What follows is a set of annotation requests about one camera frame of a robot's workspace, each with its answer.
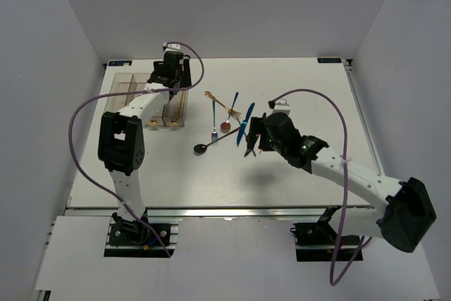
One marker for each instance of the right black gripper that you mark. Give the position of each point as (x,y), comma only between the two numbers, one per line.
(256,127)

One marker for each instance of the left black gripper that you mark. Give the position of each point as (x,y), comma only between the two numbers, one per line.
(184,75)

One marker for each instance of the blue knife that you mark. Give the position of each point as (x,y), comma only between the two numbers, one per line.
(243,124)

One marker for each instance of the black knife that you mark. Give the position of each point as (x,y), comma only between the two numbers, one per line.
(249,152)

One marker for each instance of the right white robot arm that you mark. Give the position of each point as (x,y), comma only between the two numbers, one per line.
(400,212)

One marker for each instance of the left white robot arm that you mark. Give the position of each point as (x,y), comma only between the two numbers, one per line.
(121,137)

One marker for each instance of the ornate gold fork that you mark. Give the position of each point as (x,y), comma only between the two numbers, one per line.
(231,112)

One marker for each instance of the clear drawer container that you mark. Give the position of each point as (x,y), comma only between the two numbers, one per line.
(156,119)
(135,82)
(121,83)
(174,112)

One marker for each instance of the rainbow green fork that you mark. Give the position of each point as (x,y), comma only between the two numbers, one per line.
(214,133)

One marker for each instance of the black spoon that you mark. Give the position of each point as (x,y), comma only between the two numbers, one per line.
(200,149)

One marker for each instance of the left blue table label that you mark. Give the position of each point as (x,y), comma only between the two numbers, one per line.
(119,63)

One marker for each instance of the blue table label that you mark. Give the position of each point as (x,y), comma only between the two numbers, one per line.
(119,63)
(329,60)

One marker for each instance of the right blue table label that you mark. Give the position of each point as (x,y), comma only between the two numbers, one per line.
(329,60)

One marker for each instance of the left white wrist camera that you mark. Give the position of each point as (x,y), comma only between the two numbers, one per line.
(171,47)

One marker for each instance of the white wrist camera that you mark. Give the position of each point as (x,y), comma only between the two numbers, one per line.
(279,106)
(171,47)

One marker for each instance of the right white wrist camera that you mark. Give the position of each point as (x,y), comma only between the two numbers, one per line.
(279,106)

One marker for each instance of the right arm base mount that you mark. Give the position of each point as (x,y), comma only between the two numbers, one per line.
(314,242)

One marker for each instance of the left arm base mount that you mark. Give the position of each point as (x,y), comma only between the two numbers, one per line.
(130,239)

